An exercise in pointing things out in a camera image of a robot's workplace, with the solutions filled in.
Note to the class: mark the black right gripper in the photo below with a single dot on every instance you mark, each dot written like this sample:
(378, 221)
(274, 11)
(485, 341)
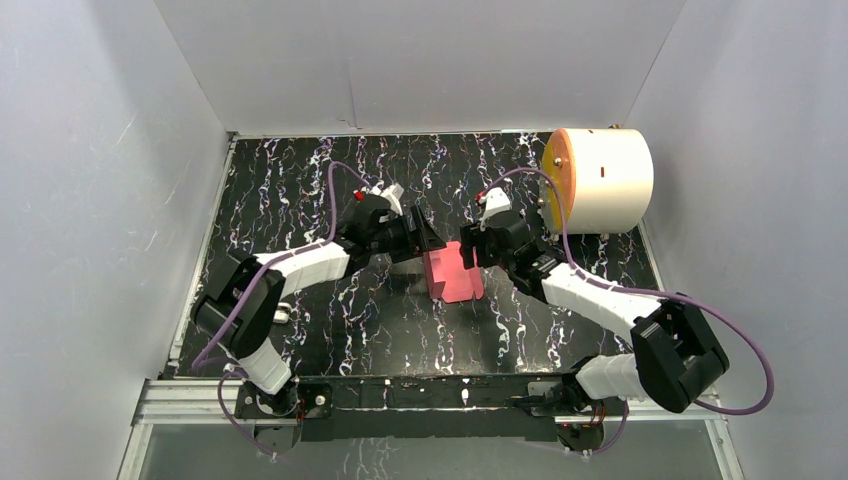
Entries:
(470, 237)

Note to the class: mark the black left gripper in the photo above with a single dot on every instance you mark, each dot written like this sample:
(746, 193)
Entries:
(416, 234)

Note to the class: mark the pink cardboard box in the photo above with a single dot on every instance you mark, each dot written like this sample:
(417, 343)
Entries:
(448, 279)

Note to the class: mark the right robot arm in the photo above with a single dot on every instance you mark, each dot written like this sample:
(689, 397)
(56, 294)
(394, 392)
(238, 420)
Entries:
(674, 355)

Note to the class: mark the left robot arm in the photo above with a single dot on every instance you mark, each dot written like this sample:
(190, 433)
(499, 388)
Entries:
(238, 306)

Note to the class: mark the white cylindrical drum device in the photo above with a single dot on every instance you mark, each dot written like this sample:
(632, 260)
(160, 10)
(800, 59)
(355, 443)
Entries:
(605, 177)

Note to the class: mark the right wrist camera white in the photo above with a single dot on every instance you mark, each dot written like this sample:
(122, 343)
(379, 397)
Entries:
(493, 201)

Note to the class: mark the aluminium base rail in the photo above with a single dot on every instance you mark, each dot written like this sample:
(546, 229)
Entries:
(199, 401)

